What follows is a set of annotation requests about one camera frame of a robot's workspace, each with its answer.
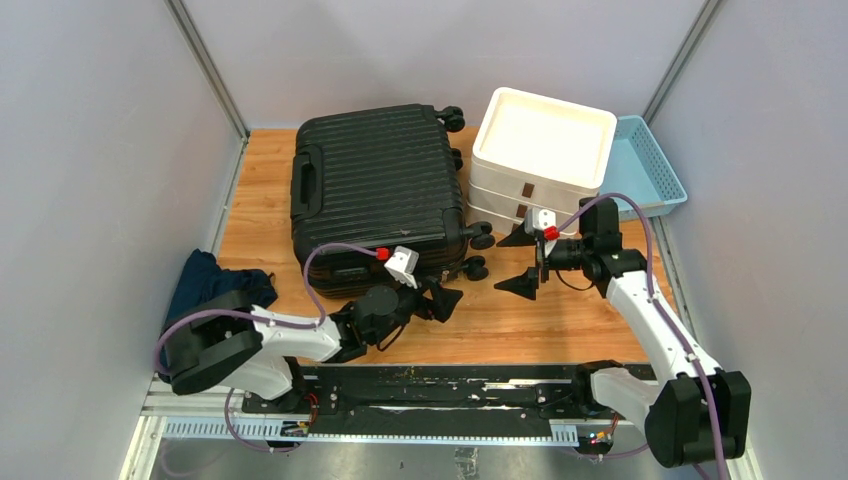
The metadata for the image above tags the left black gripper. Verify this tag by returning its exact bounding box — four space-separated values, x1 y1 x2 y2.
369 271 461 345

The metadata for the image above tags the white three-drawer storage unit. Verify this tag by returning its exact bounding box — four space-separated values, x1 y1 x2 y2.
467 87 618 234

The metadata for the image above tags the black ribbed hard-shell suitcase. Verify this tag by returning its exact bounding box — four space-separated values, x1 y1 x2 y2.
290 103 495 299

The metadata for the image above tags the light blue plastic basket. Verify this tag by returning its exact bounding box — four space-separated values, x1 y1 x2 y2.
599 115 688 218

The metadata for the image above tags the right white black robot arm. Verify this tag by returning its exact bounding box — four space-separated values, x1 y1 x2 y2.
495 193 752 476

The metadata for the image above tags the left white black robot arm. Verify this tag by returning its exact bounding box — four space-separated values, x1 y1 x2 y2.
154 278 464 413

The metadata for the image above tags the dark blue cloth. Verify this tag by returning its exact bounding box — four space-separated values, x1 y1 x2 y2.
154 249 278 395

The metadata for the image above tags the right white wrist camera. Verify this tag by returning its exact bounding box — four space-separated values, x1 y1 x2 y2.
523 207 560 248

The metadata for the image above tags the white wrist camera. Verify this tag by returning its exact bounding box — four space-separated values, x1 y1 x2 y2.
523 207 560 248
384 246 419 289

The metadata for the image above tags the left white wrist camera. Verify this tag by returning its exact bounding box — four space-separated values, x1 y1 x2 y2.
384 246 419 289

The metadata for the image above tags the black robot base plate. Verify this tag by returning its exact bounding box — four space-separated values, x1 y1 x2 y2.
235 364 613 443

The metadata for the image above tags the right aluminium frame post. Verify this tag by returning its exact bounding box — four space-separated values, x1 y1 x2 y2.
642 0 725 124

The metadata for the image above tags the aluminium frame post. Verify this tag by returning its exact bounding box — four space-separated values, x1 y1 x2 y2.
642 0 725 124
164 0 250 143

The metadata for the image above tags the left aluminium frame post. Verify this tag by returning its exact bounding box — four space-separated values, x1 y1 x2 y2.
164 0 250 143

